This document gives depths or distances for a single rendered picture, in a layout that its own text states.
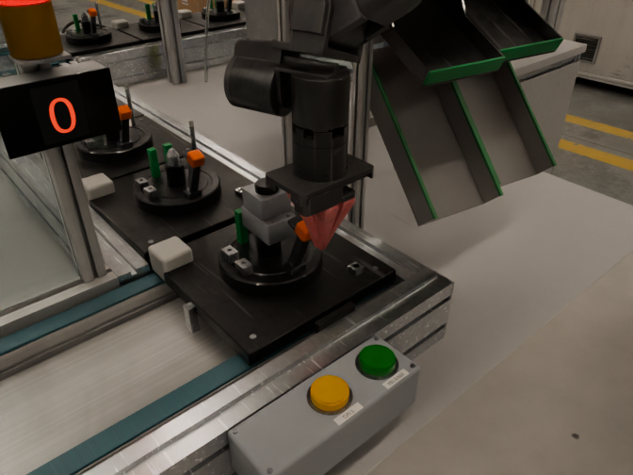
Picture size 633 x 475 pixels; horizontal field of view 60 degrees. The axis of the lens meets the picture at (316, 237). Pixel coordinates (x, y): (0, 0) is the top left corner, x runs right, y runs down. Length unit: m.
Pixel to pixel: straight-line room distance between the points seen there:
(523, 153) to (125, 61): 1.26
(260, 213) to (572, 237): 0.63
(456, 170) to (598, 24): 4.00
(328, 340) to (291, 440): 0.14
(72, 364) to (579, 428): 0.62
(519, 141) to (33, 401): 0.81
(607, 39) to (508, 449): 4.28
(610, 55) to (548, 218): 3.72
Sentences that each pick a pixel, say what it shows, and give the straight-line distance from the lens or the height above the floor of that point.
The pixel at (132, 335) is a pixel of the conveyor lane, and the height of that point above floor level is 0.92.
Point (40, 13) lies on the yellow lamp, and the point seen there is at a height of 1.30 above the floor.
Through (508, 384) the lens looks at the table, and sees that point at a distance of 0.78.
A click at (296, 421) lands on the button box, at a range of 0.57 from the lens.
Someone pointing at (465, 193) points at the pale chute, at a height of 1.01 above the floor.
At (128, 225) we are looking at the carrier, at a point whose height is 0.97.
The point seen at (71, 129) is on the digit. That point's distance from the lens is 0.65.
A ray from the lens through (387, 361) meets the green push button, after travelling 0.62.
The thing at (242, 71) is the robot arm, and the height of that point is 1.25.
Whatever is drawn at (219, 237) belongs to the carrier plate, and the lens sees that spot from 0.81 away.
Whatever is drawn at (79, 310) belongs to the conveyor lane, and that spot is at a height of 0.95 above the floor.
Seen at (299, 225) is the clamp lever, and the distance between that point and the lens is 0.64.
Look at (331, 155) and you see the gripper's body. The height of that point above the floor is 1.18.
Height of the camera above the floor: 1.41
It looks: 34 degrees down
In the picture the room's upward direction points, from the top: straight up
